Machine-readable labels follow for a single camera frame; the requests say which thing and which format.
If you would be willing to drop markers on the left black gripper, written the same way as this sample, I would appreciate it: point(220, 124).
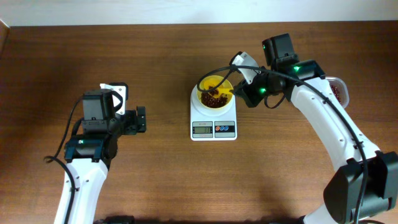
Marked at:
point(140, 118)

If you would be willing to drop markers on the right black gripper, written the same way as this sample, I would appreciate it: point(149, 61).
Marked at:
point(244, 96)

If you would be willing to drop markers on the yellow plastic measuring scoop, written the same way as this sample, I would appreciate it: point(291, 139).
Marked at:
point(219, 91)

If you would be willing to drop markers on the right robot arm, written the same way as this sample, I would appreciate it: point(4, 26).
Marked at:
point(365, 179)

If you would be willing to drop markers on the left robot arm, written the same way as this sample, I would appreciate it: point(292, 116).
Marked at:
point(92, 146)

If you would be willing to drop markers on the pale yellow plastic bowl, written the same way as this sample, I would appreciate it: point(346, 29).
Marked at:
point(215, 80)

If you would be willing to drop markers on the white digital kitchen scale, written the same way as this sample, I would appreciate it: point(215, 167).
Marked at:
point(212, 124)

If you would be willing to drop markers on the red adzuki beans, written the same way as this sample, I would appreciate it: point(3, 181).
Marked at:
point(210, 99)

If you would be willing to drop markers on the clear plastic food container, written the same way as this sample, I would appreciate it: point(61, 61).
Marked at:
point(340, 90)

